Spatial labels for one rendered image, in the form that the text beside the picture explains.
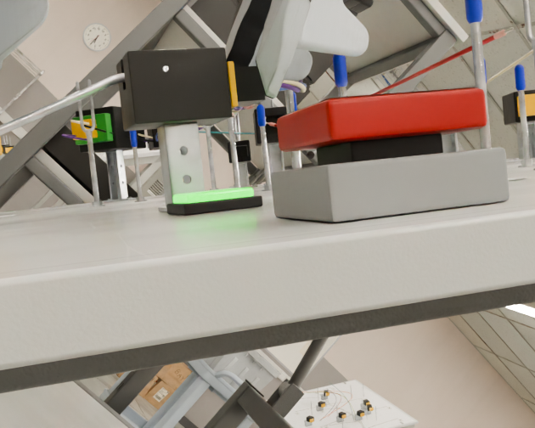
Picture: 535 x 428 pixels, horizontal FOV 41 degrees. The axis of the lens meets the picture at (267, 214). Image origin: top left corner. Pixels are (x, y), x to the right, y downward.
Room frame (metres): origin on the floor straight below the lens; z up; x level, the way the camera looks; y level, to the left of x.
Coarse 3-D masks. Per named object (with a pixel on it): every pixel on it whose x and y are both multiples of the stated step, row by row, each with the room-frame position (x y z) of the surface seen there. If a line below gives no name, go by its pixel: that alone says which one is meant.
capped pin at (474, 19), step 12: (468, 0) 0.31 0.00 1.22; (480, 0) 0.31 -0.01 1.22; (468, 12) 0.31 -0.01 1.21; (480, 12) 0.31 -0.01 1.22; (480, 24) 0.31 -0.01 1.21; (480, 36) 0.31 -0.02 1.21; (480, 48) 0.32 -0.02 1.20; (480, 60) 0.32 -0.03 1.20; (480, 72) 0.32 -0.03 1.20; (480, 84) 0.32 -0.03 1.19; (480, 132) 0.32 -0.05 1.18
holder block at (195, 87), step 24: (192, 48) 0.39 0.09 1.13; (216, 48) 0.39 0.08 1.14; (120, 72) 0.41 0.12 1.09; (144, 72) 0.38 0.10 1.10; (168, 72) 0.39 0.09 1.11; (192, 72) 0.39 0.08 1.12; (216, 72) 0.39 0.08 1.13; (120, 96) 0.42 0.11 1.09; (144, 96) 0.39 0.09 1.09; (168, 96) 0.39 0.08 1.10; (192, 96) 0.39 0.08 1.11; (216, 96) 0.39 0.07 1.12; (144, 120) 0.39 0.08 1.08; (168, 120) 0.39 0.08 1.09; (192, 120) 0.39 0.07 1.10; (216, 120) 0.41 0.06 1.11
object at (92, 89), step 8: (104, 80) 0.40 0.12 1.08; (112, 80) 0.40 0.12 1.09; (120, 80) 0.40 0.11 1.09; (88, 88) 0.40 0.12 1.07; (96, 88) 0.40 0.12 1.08; (104, 88) 0.40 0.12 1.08; (72, 96) 0.40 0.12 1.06; (80, 96) 0.40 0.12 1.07; (88, 96) 0.40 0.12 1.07; (48, 104) 0.39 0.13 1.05; (56, 104) 0.39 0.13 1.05; (64, 104) 0.39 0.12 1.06; (32, 112) 0.39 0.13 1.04; (40, 112) 0.39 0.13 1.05; (48, 112) 0.39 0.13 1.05; (16, 120) 0.39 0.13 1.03; (24, 120) 0.39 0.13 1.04; (32, 120) 0.39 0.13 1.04; (0, 128) 0.39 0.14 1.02; (8, 128) 0.39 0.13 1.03
